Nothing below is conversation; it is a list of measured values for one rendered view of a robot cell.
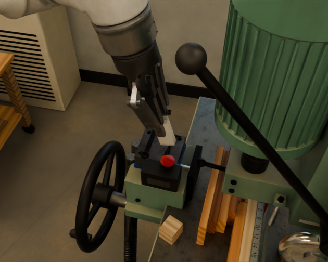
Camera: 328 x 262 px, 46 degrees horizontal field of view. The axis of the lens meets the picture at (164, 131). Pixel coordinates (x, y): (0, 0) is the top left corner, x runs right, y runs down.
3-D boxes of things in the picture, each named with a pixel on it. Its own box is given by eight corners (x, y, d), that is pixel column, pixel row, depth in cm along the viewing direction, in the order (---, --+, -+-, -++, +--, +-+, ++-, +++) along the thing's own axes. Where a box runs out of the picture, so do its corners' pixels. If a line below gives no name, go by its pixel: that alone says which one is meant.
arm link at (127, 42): (156, -10, 58) (166, 25, 62) (103, -4, 61) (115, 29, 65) (137, 25, 52) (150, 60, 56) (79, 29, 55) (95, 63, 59)
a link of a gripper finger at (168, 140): (166, 118, 72) (165, 121, 71) (175, 143, 76) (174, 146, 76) (151, 118, 73) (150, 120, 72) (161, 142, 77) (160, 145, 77)
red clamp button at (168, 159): (162, 155, 83) (162, 152, 82) (176, 158, 82) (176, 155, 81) (159, 166, 81) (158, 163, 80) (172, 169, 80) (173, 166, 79)
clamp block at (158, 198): (144, 155, 101) (143, 132, 94) (195, 167, 98) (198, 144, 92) (126, 203, 91) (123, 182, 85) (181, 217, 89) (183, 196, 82)
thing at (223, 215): (229, 162, 95) (231, 150, 92) (237, 164, 95) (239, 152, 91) (214, 231, 83) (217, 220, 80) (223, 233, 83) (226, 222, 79)
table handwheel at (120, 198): (121, 137, 114) (83, 140, 85) (187, 151, 110) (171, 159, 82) (102, 232, 115) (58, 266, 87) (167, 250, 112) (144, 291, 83)
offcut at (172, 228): (182, 232, 83) (183, 223, 81) (172, 245, 81) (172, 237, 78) (169, 223, 85) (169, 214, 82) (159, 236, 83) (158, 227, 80)
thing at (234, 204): (237, 161, 96) (240, 147, 92) (243, 162, 96) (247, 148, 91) (225, 224, 85) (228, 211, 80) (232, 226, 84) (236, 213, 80)
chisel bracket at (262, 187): (225, 170, 84) (230, 145, 77) (291, 184, 81) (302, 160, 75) (219, 198, 79) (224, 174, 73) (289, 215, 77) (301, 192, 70)
